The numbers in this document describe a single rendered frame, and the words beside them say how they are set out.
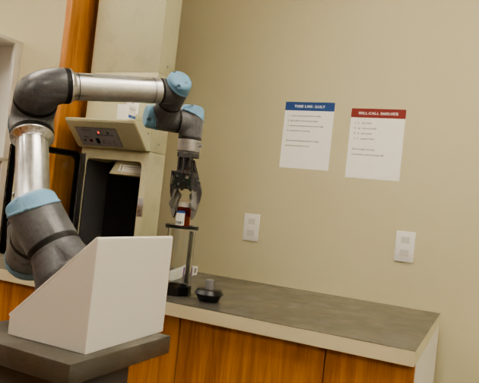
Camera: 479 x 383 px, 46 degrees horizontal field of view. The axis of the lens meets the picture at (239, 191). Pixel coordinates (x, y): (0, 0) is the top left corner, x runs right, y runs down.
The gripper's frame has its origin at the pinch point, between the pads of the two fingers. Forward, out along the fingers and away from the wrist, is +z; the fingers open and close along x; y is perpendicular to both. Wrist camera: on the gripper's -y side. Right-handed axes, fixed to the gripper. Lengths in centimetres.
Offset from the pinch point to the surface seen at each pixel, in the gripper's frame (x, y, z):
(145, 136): -22.5, -18.9, -26.4
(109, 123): -35.5, -15.1, -29.5
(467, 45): 90, -37, -72
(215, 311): 17.6, 19.0, 26.0
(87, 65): -56, -35, -55
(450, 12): 83, -39, -85
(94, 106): -49, -30, -37
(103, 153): -42, -28, -19
